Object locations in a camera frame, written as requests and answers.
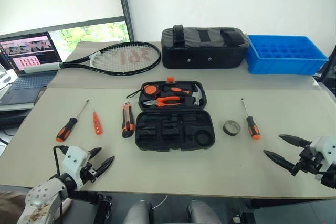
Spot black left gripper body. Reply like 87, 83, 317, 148
79, 161, 100, 184

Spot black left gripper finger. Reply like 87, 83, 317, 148
93, 155, 116, 176
88, 147, 103, 159

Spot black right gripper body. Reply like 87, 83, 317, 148
290, 145, 327, 176

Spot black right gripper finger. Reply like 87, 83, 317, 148
262, 150, 299, 174
278, 134, 313, 148

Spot orange voltage tester pen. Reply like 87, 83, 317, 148
92, 111, 103, 136

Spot orange black handled screwdriver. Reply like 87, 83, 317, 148
240, 98, 261, 141
55, 99, 90, 142

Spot orange black utility knife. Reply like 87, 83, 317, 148
121, 101, 135, 138

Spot black tool case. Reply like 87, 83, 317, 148
134, 77, 217, 153

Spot grey tape roll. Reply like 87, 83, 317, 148
223, 119, 241, 137

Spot grey rounded shape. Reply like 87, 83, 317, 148
122, 201, 153, 224
185, 199, 222, 224

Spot blue plastic divided crate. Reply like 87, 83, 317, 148
245, 34, 330, 76

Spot orange black tape measure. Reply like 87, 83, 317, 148
126, 83, 164, 99

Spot open laptop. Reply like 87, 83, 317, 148
0, 31, 64, 105

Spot black white tennis racket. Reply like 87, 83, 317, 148
24, 40, 162, 76

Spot black fabric bag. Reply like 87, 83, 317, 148
160, 24, 250, 70

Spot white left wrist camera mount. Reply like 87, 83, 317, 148
62, 145, 90, 190

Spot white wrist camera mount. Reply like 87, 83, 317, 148
309, 135, 336, 173
62, 145, 90, 190

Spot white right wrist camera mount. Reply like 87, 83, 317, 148
309, 135, 336, 173

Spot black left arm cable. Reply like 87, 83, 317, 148
52, 145, 69, 180

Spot orange handled pliers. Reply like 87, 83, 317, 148
143, 96, 182, 109

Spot claw hammer orange black handle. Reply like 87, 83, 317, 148
160, 83, 206, 108

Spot dark grey window frame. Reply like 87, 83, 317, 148
0, 0, 136, 42

